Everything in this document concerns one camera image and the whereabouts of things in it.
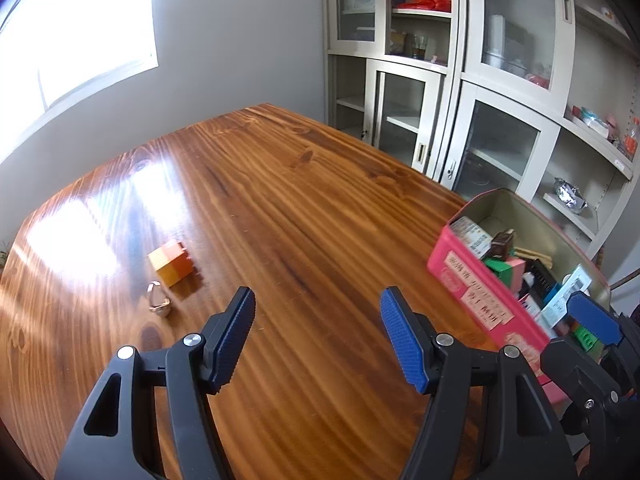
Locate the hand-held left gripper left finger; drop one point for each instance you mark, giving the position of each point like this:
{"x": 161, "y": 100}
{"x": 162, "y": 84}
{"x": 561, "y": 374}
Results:
{"x": 235, "y": 335}

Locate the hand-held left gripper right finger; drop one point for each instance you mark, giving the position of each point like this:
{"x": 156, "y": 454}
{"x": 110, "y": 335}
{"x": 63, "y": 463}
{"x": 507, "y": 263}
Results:
{"x": 402, "y": 340}

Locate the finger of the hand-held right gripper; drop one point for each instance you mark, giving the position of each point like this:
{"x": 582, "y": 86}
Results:
{"x": 575, "y": 370}
{"x": 592, "y": 315}

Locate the white labelled box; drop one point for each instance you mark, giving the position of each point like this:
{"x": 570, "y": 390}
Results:
{"x": 562, "y": 300}

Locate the black bar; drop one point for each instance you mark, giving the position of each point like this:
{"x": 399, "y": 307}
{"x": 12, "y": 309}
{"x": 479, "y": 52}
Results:
{"x": 542, "y": 275}

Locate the pink tin box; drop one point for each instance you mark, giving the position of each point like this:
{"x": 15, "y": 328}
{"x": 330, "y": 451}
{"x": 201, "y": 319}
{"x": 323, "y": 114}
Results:
{"x": 465, "y": 275}

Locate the green and pink building block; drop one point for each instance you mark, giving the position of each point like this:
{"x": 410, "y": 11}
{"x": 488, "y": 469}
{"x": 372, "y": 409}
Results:
{"x": 507, "y": 270}

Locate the wooden desktop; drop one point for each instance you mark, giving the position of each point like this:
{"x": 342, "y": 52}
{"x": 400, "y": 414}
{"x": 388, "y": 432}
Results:
{"x": 300, "y": 210}

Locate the small metal padlock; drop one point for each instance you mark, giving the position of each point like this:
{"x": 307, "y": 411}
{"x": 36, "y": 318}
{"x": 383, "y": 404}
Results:
{"x": 160, "y": 305}

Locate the wooden sticks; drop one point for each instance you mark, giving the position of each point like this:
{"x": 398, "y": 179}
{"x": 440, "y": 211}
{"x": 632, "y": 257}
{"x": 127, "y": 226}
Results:
{"x": 532, "y": 255}

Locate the orange and yellow building block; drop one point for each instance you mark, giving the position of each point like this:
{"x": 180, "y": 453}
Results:
{"x": 170, "y": 262}

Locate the dark brown small bottle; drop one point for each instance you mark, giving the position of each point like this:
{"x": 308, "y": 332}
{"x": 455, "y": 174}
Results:
{"x": 502, "y": 246}

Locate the foil packet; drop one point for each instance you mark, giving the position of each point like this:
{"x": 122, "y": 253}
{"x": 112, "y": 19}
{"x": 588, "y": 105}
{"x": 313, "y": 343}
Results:
{"x": 570, "y": 195}

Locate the green and white small carton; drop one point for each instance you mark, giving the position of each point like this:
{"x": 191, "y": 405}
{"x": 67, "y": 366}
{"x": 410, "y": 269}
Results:
{"x": 472, "y": 237}

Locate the orange bottle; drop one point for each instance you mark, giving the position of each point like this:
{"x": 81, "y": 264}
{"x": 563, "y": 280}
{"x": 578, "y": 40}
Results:
{"x": 631, "y": 140}

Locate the teal and white packet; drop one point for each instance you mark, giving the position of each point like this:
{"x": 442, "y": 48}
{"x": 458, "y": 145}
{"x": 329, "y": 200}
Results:
{"x": 592, "y": 120}

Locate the glass cup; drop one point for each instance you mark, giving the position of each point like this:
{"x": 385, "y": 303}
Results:
{"x": 420, "y": 47}

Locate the stack of white cups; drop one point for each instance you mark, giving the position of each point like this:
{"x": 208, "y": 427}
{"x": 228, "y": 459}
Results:
{"x": 496, "y": 35}

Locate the yellow jar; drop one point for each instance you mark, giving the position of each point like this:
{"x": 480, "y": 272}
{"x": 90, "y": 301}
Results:
{"x": 397, "y": 42}

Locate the window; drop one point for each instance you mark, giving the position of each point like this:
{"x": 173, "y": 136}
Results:
{"x": 75, "y": 35}

